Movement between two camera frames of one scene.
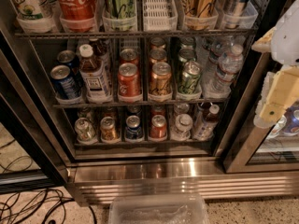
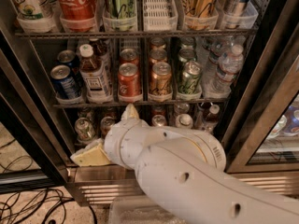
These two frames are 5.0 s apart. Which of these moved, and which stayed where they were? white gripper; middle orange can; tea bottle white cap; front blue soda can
Moved: white gripper
Stayed: front blue soda can; tea bottle white cap; middle orange can
